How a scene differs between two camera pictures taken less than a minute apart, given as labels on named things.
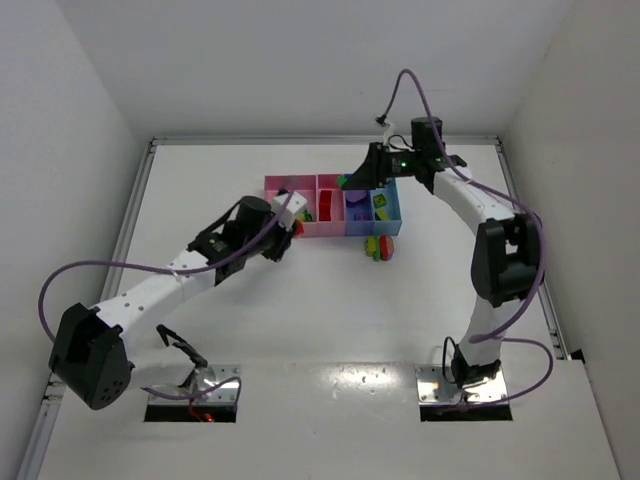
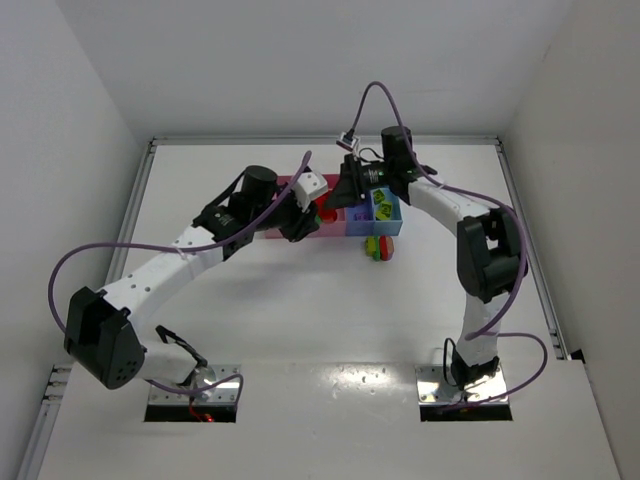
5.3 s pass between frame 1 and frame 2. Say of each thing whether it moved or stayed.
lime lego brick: stayed
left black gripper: moved
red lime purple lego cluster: stayed
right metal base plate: stayed
